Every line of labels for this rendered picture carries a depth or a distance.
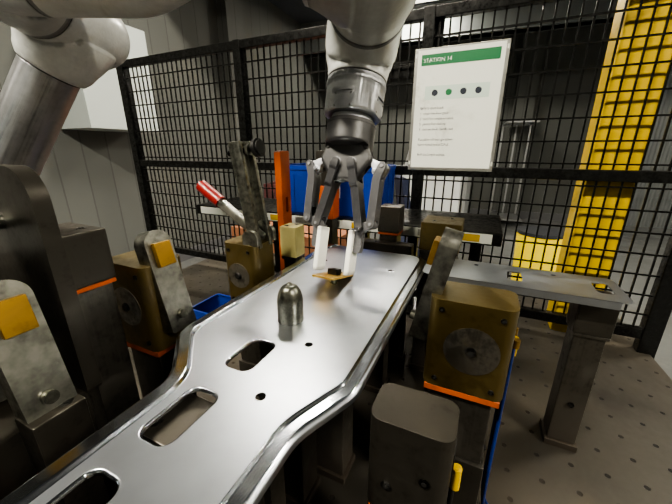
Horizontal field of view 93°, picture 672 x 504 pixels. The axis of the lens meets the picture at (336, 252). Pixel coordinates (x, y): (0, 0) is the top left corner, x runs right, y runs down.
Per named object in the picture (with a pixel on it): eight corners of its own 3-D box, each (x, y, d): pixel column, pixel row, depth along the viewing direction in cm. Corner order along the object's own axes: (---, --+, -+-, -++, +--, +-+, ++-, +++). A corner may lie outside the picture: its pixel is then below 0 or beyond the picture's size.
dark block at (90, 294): (136, 528, 44) (52, 237, 31) (105, 505, 47) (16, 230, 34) (167, 494, 48) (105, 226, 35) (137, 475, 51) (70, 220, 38)
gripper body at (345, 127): (316, 112, 47) (309, 175, 48) (370, 110, 44) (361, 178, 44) (337, 129, 54) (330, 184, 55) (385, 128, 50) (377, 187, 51)
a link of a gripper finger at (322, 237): (321, 226, 49) (317, 225, 50) (316, 270, 50) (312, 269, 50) (330, 227, 52) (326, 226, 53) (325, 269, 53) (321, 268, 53)
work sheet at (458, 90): (491, 171, 85) (511, 37, 75) (407, 169, 94) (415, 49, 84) (491, 171, 86) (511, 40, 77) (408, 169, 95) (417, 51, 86)
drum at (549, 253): (546, 288, 287) (560, 227, 269) (559, 306, 254) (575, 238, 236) (502, 283, 298) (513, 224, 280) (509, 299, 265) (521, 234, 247)
